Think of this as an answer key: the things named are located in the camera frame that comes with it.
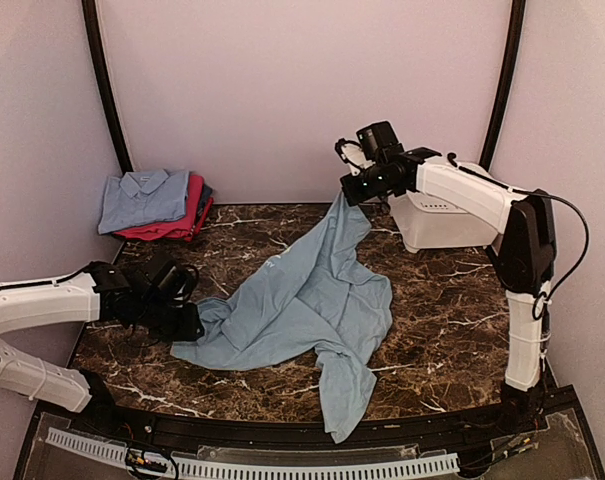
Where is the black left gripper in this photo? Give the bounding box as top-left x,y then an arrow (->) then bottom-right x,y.
135,295 -> 204,341

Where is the blue cloth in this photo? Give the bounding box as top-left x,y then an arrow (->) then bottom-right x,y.
171,194 -> 393,443

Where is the light blue button shirt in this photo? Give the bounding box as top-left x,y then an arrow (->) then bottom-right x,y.
97,169 -> 190,235

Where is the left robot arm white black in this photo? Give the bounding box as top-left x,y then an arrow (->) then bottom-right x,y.
0,255 -> 204,436

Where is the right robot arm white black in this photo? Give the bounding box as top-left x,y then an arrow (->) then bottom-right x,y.
335,139 -> 556,393

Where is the white plastic bin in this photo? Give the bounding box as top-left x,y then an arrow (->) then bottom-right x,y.
389,159 -> 503,254

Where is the folded pink red garment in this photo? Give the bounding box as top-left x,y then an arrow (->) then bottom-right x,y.
114,174 -> 205,242

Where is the folded red garment underneath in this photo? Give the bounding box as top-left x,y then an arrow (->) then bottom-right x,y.
188,196 -> 214,241

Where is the folded dark blue garment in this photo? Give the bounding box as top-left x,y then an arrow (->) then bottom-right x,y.
199,184 -> 213,205

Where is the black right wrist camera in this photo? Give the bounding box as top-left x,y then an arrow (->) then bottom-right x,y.
356,121 -> 404,163

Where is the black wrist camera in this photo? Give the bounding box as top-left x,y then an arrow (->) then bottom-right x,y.
136,252 -> 193,298
356,121 -> 404,163

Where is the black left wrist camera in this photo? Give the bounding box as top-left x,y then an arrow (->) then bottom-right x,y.
136,252 -> 193,298

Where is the right black frame post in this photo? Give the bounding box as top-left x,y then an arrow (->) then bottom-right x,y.
479,0 -> 527,171

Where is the black frame post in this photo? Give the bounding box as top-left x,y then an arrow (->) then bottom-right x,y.
479,0 -> 527,171
81,0 -> 134,174

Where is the white slotted cable duct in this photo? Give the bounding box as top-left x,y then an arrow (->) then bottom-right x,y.
45,427 -> 460,479

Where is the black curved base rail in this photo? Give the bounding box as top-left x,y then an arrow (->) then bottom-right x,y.
31,387 -> 578,456

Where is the left black frame post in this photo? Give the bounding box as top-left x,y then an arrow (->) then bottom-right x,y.
81,0 -> 134,174

